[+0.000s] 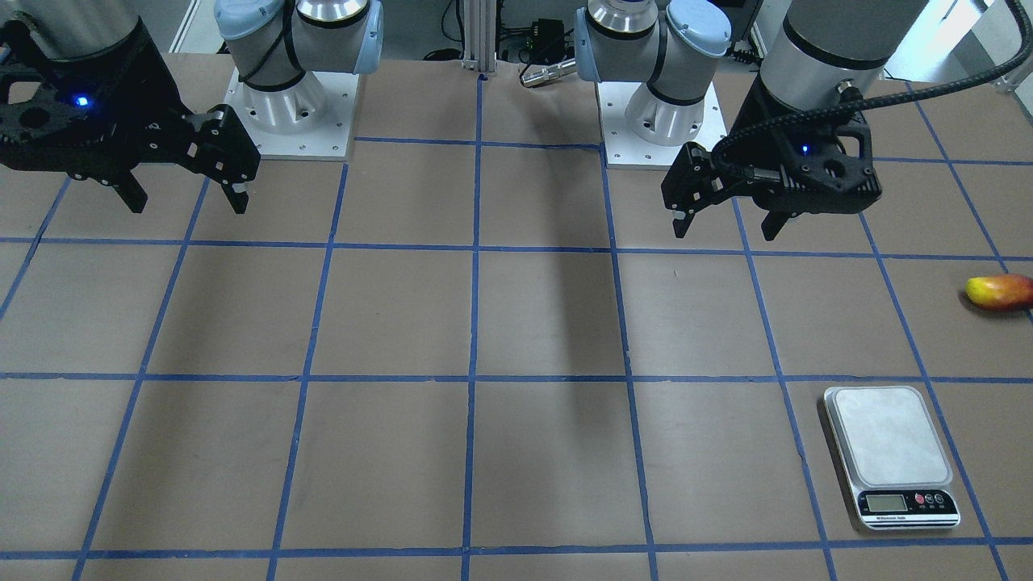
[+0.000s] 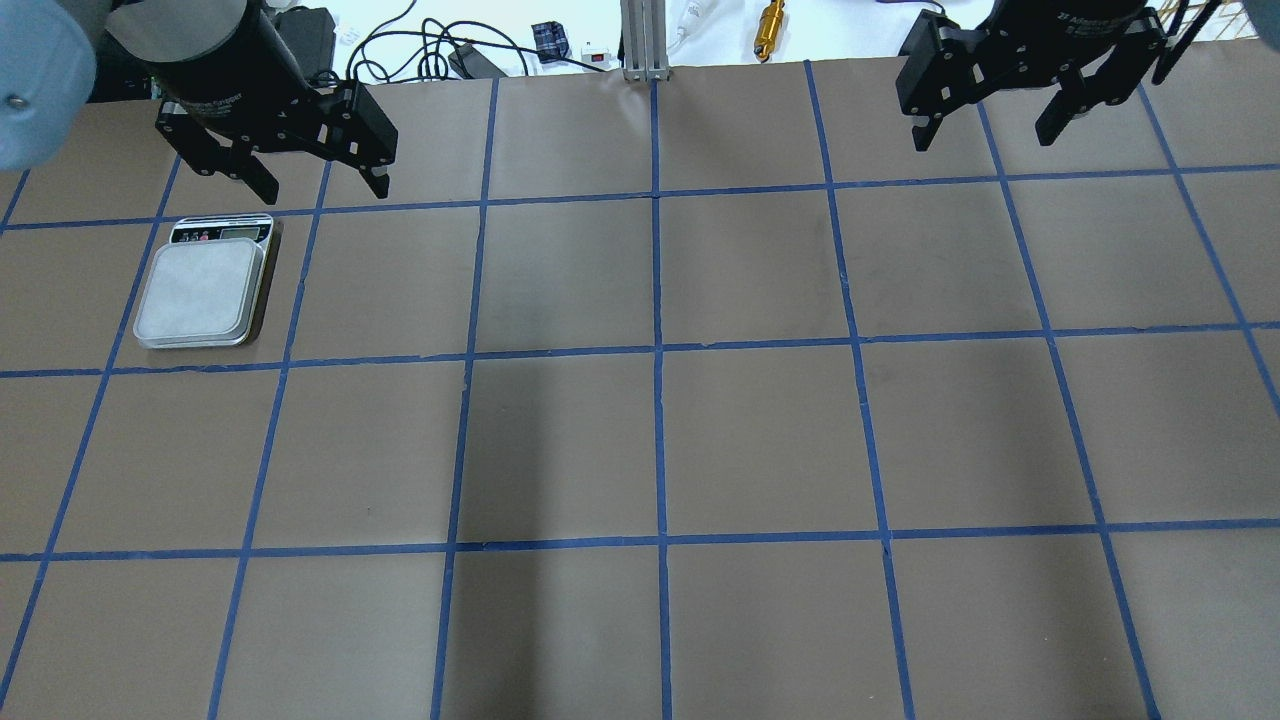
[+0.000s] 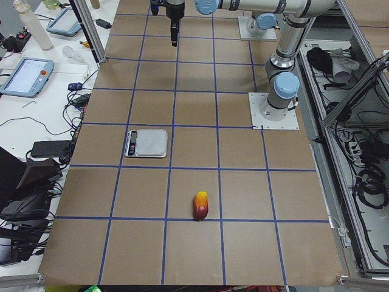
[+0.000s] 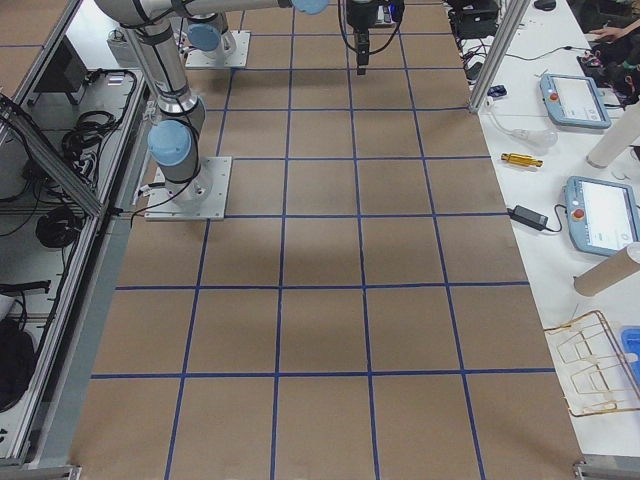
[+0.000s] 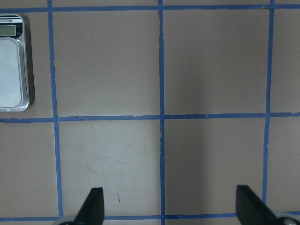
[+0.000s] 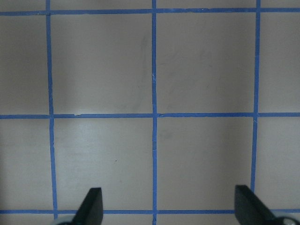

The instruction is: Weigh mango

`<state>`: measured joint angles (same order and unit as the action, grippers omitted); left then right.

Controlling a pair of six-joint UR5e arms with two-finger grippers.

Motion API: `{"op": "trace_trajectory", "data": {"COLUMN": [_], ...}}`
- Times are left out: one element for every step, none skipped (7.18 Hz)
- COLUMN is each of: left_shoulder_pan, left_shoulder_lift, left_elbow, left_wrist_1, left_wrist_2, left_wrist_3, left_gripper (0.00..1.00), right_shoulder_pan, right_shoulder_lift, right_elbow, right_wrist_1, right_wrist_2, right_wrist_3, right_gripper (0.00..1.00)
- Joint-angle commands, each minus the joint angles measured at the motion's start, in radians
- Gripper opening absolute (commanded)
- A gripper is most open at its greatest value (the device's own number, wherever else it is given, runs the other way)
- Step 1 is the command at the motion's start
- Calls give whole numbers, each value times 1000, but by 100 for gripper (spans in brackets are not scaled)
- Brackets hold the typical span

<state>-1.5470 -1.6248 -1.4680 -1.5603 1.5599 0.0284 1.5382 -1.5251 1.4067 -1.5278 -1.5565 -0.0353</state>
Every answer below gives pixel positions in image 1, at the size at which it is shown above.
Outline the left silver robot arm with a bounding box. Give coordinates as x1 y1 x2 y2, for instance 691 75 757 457
573 1 924 241

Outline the aluminium frame post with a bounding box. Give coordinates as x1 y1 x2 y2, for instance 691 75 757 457
456 0 498 77

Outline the silver digital kitchen scale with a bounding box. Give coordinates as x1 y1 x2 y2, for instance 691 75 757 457
822 385 960 532

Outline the red yellow mango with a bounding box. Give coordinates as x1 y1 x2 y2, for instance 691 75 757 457
965 274 1032 312

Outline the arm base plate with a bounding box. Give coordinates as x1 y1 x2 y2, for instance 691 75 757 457
224 70 364 161
596 82 726 170

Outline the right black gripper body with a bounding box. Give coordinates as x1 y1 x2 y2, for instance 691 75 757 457
1 19 261 194

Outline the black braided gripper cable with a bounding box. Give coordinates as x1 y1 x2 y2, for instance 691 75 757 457
710 0 1033 186

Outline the black power adapter box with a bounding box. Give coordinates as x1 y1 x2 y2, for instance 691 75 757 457
528 19 566 63

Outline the silver metal cylinder connector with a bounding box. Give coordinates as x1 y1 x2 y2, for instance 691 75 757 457
519 58 578 89

